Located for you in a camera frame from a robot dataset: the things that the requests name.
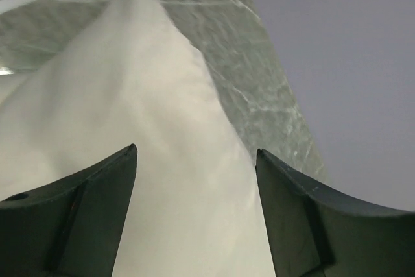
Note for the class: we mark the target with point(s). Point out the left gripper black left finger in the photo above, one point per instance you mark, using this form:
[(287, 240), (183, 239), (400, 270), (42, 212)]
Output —
[(71, 227)]

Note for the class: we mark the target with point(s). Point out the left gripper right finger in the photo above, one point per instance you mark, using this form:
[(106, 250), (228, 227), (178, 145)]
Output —
[(315, 230)]

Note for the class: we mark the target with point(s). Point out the cream pillowcase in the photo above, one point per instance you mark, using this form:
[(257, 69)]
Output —
[(131, 77)]

